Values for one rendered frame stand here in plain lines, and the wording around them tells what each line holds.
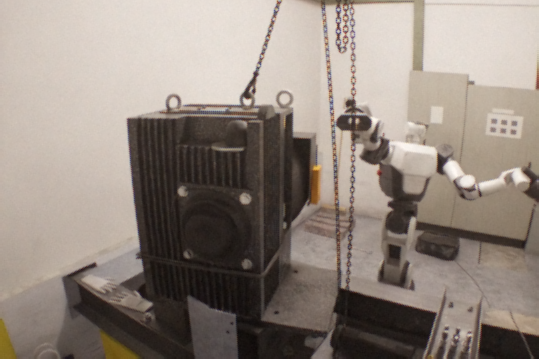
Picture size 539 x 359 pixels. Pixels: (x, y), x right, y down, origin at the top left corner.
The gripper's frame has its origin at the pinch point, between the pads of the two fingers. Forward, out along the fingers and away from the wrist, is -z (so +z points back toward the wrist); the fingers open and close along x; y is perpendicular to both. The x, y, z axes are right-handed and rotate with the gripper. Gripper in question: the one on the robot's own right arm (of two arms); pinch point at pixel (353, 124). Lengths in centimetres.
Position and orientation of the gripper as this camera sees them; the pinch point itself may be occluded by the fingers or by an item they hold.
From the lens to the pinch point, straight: 126.5
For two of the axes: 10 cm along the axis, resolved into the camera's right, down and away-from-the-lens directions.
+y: -0.4, -9.6, -2.6
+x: -9.7, -0.3, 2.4
